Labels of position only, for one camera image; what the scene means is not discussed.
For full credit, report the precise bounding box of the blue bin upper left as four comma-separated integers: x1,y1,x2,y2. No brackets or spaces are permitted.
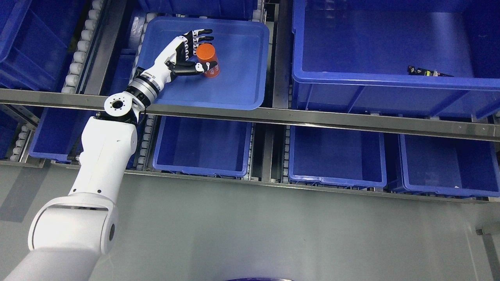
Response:
0,0,89,91

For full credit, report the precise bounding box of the blue bin lower far right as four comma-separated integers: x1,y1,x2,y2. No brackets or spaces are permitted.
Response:
384,134,499,199

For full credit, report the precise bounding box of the orange cylindrical capacitor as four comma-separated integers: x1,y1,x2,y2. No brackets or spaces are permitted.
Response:
196,43,220,78

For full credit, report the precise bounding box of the blue bin lower right-centre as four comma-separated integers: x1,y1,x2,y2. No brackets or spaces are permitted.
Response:
288,126,388,189

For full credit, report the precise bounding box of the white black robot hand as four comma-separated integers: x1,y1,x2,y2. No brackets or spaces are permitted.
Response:
139,29,218,90

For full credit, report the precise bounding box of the blue bin lower left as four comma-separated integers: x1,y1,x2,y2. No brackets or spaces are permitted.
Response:
29,107,141,167

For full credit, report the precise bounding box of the steel shelf rack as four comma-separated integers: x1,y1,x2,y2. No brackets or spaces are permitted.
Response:
0,0,500,203

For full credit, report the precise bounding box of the blue bin lower middle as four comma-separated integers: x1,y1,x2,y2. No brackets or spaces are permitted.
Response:
152,117,252,178

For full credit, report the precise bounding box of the small black electronic component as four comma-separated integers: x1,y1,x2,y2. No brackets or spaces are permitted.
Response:
407,66,453,78

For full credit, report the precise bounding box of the large blue bin upper right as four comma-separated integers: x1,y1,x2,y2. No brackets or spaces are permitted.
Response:
292,0,500,119

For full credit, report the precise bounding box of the shallow blue tray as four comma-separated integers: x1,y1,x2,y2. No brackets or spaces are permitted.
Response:
136,16,270,110

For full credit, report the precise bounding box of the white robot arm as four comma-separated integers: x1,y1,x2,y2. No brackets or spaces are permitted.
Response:
6,65,171,281

